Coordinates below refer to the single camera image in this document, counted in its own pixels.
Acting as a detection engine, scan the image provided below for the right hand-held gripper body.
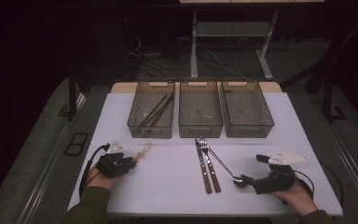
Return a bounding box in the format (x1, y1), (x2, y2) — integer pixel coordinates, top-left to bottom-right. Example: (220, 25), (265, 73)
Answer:
(251, 148), (310, 196)

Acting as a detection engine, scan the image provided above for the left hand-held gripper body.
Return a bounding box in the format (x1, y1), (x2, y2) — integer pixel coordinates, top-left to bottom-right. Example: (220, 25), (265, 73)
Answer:
(95, 140), (129, 179)

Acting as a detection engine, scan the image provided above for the metal spoon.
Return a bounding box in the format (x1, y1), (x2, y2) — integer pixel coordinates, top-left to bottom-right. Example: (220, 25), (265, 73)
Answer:
(207, 147), (247, 189)

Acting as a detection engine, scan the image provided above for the small wooden-handled spoon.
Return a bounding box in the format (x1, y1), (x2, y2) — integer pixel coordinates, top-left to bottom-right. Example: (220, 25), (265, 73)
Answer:
(132, 141), (154, 163)

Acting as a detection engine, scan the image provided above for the wooden-handled fork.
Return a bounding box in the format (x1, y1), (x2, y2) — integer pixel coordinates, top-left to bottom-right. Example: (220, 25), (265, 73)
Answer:
(199, 136), (222, 193)

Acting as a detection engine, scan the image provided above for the transparent grey plastic bin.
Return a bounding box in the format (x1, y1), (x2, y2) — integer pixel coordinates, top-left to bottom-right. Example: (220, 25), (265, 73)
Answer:
(218, 79), (275, 139)
(178, 79), (225, 139)
(126, 79), (176, 140)

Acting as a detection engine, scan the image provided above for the wooden-handled table knife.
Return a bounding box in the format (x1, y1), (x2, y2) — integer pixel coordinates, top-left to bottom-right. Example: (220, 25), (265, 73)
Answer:
(194, 138), (213, 195)

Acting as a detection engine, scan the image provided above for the brown chopstick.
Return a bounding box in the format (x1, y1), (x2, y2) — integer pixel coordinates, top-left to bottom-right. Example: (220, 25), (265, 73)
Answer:
(150, 98), (174, 129)
(148, 94), (175, 128)

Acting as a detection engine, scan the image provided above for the black chopstick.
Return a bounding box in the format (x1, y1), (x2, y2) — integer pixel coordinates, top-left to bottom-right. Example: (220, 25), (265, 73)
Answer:
(139, 93), (169, 127)
(142, 92), (173, 127)

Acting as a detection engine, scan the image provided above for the person's right hand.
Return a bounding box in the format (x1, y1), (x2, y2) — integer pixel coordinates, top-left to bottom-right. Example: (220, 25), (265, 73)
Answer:
(268, 179), (320, 217)

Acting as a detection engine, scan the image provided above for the white table mat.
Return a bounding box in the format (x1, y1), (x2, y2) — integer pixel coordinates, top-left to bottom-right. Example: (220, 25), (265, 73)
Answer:
(67, 91), (344, 217)

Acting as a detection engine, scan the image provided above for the wooden table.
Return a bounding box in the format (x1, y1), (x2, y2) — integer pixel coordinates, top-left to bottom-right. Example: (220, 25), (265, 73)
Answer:
(110, 81), (283, 94)

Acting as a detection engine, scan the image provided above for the black metal stand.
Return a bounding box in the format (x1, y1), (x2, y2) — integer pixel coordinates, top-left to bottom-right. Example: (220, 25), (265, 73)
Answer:
(281, 18), (358, 124)
(67, 60), (90, 122)

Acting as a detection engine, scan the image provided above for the left hand-held gripper cable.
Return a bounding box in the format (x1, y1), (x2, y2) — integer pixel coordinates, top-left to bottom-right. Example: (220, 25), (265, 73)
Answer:
(78, 142), (112, 199)

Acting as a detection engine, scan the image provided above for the hand-held gripper cable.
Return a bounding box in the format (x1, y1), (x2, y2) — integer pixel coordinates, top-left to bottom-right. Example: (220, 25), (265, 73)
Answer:
(78, 142), (112, 199)
(293, 170), (315, 201)

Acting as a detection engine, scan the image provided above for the right hand-held gripper cable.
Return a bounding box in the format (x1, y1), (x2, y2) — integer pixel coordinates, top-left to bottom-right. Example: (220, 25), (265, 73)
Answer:
(293, 170), (315, 201)

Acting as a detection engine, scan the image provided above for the black floor socket frame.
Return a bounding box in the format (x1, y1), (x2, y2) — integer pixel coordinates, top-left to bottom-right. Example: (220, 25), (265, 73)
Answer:
(62, 132), (90, 157)

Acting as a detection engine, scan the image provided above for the metal floor rail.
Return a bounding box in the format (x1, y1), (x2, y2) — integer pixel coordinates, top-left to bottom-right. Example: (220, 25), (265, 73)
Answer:
(18, 92), (88, 224)
(316, 108), (358, 216)

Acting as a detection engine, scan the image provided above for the tangle of floor cables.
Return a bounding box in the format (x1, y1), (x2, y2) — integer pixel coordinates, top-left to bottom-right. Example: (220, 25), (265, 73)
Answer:
(127, 34), (250, 80)

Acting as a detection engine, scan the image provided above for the white metal desk frame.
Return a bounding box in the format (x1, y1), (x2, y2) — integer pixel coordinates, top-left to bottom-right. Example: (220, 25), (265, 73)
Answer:
(189, 10), (280, 80)

